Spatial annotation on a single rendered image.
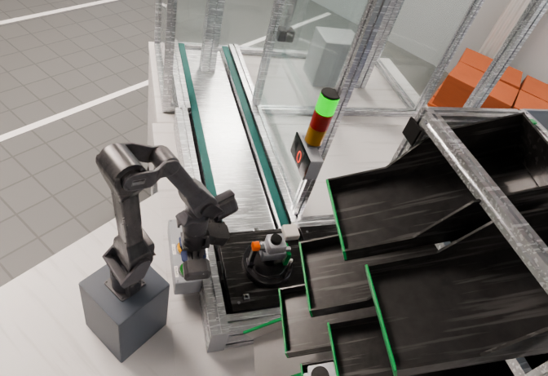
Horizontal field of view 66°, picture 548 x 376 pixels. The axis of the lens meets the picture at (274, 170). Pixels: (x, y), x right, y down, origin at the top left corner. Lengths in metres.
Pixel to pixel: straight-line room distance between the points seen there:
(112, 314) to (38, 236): 1.52
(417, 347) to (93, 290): 0.71
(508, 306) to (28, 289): 1.10
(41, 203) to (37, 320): 1.44
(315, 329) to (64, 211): 1.92
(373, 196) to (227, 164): 0.93
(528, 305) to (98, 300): 0.80
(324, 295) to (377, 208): 0.18
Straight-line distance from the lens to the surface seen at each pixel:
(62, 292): 1.28
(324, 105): 1.05
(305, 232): 1.30
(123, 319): 0.99
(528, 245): 0.52
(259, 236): 1.25
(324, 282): 0.73
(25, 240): 2.48
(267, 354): 1.03
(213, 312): 1.12
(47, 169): 2.80
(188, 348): 1.18
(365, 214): 0.62
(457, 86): 3.93
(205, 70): 1.97
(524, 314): 0.57
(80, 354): 1.19
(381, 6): 0.97
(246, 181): 1.46
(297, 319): 0.87
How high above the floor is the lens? 1.95
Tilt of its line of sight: 43 degrees down
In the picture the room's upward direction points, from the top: 17 degrees clockwise
